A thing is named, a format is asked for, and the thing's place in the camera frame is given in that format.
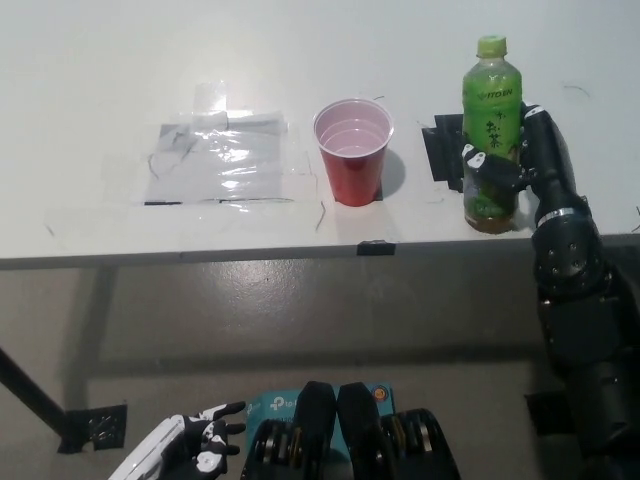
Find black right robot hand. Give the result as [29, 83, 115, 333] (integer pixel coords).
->
[461, 102, 590, 224]

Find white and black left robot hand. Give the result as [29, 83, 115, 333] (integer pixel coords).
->
[107, 399, 248, 480]

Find green tea plastic bottle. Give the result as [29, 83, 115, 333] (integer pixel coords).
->
[460, 34, 525, 235]

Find red plastic cup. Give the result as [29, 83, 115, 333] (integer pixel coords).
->
[312, 98, 396, 207]

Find large black tape patch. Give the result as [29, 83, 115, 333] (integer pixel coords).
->
[421, 113, 469, 194]

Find teal tp-link box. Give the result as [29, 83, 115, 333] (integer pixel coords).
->
[246, 383, 396, 480]

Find black diagonal table leg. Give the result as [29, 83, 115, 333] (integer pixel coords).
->
[0, 347, 69, 441]

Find grey sheet under clear tape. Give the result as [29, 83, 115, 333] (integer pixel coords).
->
[143, 110, 289, 206]

